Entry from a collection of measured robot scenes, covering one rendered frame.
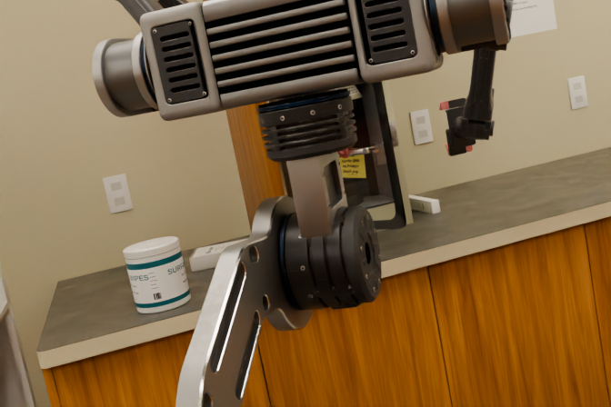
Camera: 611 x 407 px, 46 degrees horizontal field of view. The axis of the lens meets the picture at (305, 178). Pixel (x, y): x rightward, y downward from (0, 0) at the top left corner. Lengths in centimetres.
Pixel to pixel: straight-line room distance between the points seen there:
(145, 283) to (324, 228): 77
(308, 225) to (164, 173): 136
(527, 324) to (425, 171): 78
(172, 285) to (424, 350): 64
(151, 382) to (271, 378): 28
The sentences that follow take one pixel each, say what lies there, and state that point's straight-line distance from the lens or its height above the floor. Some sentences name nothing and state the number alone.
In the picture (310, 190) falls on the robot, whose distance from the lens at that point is 99.
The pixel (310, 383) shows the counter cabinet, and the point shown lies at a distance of 179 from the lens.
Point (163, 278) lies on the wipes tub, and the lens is 169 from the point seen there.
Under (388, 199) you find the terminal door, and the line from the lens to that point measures 180.
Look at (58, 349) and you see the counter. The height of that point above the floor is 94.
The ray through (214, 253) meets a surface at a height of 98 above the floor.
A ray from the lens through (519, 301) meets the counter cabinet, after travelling 196.
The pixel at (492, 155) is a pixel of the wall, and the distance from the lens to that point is 267.
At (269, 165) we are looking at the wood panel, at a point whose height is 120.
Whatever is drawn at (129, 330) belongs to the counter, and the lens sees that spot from 165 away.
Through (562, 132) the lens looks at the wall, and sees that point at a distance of 282.
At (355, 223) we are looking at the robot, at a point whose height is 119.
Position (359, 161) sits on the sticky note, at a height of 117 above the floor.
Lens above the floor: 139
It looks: 8 degrees down
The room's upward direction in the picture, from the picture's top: 11 degrees counter-clockwise
